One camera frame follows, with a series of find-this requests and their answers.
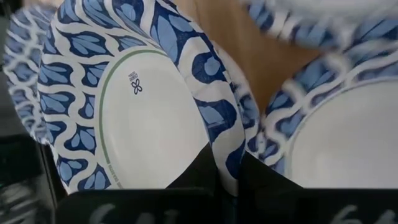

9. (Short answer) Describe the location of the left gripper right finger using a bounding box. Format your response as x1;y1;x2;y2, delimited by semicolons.
238;151;398;224

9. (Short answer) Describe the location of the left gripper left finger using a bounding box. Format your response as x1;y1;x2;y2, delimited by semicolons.
55;144;219;224

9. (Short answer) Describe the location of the blue patterned paper bowl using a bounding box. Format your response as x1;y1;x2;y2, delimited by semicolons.
261;52;398;189
245;0;398;52
37;0;246;197
2;4;261;156

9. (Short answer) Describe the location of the black aluminium table frame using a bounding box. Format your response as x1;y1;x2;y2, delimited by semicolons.
0;133;68;224

